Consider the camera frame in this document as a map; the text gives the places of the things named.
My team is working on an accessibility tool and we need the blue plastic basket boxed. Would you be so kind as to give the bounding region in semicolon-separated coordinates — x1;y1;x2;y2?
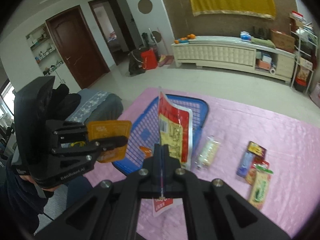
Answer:
113;92;209;175

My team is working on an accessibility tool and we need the white rice cracker pack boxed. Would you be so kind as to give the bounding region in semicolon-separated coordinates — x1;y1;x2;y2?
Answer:
196;136;220;168

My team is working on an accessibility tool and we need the red yellow snack bag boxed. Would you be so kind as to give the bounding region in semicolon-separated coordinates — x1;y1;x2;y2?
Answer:
152;86;194;218

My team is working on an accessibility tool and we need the orange jelly cup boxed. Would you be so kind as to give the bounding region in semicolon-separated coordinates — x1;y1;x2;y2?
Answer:
87;120;132;163

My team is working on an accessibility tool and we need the grey embroidered cushion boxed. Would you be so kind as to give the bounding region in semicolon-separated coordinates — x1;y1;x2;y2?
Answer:
66;88;124;124

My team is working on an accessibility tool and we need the orange snack stick packet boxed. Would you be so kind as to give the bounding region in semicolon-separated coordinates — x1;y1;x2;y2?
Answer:
139;146;153;159

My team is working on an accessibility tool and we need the purple yellow snack packet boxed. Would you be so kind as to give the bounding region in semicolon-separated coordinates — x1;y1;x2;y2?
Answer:
247;141;267;159

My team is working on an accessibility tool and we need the pink gift bag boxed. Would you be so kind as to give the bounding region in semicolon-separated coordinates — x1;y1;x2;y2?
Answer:
310;82;320;102

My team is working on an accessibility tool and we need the red nut snack packet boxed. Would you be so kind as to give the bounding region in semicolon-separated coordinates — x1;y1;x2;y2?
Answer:
245;157;270;185

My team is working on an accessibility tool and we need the white metal shelf rack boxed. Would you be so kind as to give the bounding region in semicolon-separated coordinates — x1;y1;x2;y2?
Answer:
290;19;318;94

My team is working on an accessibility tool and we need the green soda cracker pack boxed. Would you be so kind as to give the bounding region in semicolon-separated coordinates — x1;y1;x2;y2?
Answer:
248;165;273;210

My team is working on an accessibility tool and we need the black bag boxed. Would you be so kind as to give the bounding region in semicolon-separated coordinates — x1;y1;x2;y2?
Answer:
129;48;145;76

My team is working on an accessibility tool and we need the purple Doublemint gum pack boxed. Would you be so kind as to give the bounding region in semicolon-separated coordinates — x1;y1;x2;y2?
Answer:
236;152;255;178

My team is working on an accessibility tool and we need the cardboard box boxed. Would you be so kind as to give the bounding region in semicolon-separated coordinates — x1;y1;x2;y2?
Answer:
270;29;295;53

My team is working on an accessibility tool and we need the cream TV cabinet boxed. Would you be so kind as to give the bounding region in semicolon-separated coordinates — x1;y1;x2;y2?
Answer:
171;36;295;84

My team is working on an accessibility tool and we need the dark wooden door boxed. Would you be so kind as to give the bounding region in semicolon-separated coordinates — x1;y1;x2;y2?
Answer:
46;5;110;88

